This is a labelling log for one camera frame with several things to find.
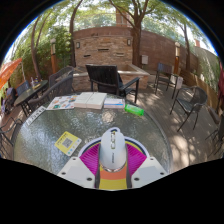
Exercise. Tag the white computer mouse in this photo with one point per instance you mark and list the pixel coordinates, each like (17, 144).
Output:
(113, 150)

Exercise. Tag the brown tree trunk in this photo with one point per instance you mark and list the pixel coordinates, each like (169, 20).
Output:
(72, 40)
(187, 53)
(35, 50)
(136, 46)

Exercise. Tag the metal mesh chair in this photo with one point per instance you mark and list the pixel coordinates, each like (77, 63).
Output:
(10, 133)
(218, 133)
(196, 96)

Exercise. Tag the yellow duck mouse pad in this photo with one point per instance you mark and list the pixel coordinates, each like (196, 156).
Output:
(113, 181)

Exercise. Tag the white open book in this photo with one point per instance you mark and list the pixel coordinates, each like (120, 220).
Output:
(90, 100)

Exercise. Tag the dark round side table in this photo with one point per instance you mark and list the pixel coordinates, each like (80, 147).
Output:
(28, 93)

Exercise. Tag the black slatted chair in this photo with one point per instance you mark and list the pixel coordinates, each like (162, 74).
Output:
(101, 76)

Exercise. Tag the dark wicker armchair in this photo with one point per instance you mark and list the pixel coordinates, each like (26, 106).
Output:
(61, 75)
(55, 91)

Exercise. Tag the green packet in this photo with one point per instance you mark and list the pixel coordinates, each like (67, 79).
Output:
(134, 109)

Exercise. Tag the blue patio chair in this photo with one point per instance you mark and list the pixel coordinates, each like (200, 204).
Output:
(23, 87)
(8, 96)

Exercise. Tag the grey wall utility box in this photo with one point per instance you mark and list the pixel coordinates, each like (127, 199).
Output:
(144, 59)

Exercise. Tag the yellow square card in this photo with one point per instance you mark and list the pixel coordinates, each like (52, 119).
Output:
(68, 143)

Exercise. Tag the dark slatted patio chair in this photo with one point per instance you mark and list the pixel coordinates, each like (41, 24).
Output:
(165, 68)

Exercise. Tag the black wall lamp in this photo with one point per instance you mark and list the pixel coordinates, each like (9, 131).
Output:
(128, 42)
(78, 45)

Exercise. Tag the small white blue book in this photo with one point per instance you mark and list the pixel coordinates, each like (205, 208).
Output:
(114, 103)

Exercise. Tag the wooden lamp post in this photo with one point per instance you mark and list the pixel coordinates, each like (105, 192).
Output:
(53, 60)
(177, 61)

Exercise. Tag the colourful printed leaflet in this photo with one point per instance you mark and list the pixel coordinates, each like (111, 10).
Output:
(61, 102)

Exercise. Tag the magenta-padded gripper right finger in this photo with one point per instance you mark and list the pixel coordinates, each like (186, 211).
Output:
(148, 171)

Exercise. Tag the orange patio umbrella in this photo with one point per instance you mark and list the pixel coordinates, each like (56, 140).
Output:
(8, 70)

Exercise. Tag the stone brick planter box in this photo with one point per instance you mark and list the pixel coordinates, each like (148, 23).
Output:
(133, 71)

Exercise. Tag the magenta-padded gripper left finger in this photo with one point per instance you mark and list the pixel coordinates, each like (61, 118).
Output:
(78, 171)

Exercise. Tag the clear drink cup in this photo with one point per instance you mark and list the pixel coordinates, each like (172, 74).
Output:
(32, 81)

